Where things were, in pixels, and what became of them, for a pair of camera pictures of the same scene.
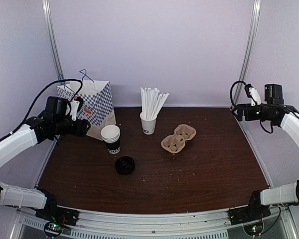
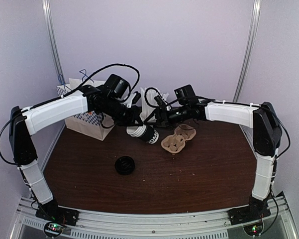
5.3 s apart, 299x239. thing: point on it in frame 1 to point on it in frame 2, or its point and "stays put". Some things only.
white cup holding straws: (148, 125) to (144, 115)
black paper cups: (111, 134) to (147, 132)
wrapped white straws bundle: (152, 101) stays put
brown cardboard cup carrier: (176, 142) stays put
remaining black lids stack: (125, 165) stays put
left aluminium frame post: (48, 11) stays put
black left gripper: (80, 130) to (131, 120)
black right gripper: (249, 116) to (158, 112)
